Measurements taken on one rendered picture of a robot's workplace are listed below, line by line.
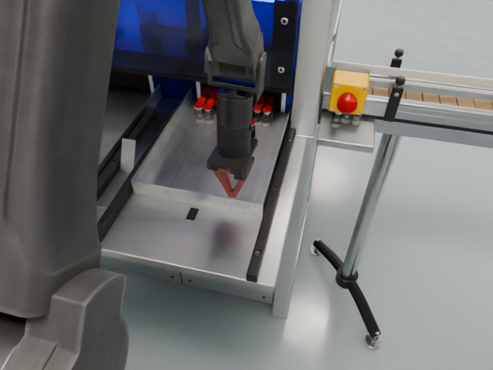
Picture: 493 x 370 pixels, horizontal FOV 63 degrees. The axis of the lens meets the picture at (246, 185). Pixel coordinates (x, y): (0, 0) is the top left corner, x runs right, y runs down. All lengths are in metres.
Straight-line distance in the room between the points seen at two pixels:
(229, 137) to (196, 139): 0.29
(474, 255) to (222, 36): 1.69
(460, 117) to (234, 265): 0.63
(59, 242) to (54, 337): 0.04
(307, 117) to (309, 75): 0.10
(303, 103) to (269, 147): 0.12
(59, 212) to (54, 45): 0.07
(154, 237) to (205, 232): 0.09
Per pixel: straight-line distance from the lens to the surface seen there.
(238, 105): 0.62
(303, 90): 0.87
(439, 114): 1.03
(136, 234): 0.75
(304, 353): 1.58
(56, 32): 0.19
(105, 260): 1.68
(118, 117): 1.03
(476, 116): 1.05
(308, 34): 0.82
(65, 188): 0.20
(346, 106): 0.84
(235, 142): 0.65
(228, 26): 0.51
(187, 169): 0.85
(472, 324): 1.83
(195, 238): 0.73
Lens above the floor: 1.45
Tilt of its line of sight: 45 degrees down
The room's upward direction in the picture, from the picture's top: straight up
